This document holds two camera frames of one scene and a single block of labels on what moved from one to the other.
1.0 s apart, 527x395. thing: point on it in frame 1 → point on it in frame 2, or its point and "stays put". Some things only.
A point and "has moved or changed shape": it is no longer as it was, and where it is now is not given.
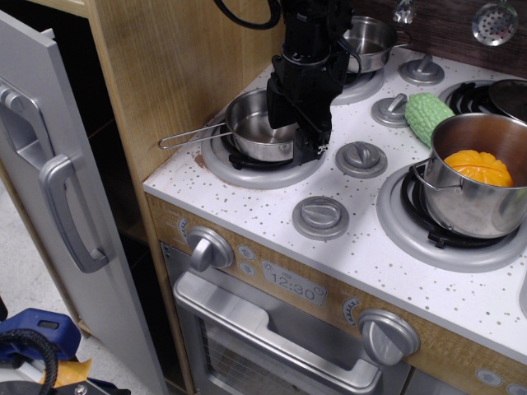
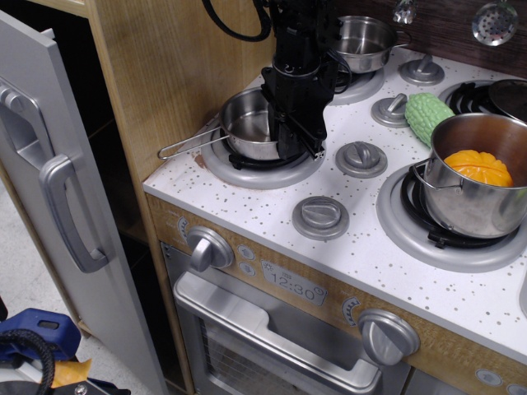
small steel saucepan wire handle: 160,146 has moved or changed shape
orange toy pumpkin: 482,165 stays put
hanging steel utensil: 403,13 stays put
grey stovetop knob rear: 424,72 stays put
